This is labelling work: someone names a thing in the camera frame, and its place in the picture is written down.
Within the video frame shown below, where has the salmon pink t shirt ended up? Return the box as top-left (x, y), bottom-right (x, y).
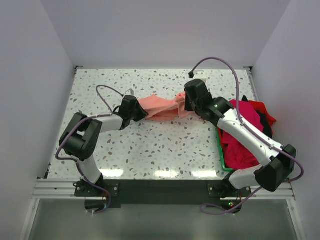
top-left (138, 92), bottom-right (193, 122)

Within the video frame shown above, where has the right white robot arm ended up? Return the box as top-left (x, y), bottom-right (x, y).
top-left (184, 79), bottom-right (297, 197)

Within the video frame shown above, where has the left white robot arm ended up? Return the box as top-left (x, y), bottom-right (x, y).
top-left (55, 95), bottom-right (148, 196)

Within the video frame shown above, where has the red t shirt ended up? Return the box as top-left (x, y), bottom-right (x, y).
top-left (248, 100), bottom-right (277, 137)

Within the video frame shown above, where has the magenta t shirt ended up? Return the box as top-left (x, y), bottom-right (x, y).
top-left (220, 101), bottom-right (264, 170)

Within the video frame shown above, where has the green plastic bin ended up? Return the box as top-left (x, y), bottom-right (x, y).
top-left (215, 127), bottom-right (233, 172)

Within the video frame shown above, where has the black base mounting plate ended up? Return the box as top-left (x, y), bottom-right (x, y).
top-left (73, 180), bottom-right (251, 212)

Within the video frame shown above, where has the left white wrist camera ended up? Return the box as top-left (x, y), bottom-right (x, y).
top-left (124, 88), bottom-right (135, 96)

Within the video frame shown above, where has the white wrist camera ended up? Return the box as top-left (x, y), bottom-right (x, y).
top-left (124, 88), bottom-right (135, 96)
top-left (188, 70), bottom-right (207, 83)

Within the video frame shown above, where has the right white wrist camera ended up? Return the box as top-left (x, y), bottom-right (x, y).
top-left (188, 70), bottom-right (207, 83)

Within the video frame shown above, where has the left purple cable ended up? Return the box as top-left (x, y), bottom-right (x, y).
top-left (55, 84), bottom-right (126, 215)

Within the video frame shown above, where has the purple cable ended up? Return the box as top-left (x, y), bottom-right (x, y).
top-left (55, 84), bottom-right (126, 215)
top-left (187, 57), bottom-right (305, 216)

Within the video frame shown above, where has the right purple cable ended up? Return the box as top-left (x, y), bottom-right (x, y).
top-left (187, 57), bottom-right (305, 216)

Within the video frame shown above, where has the aluminium rail frame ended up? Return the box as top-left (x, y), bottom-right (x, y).
top-left (18, 67), bottom-right (300, 240)

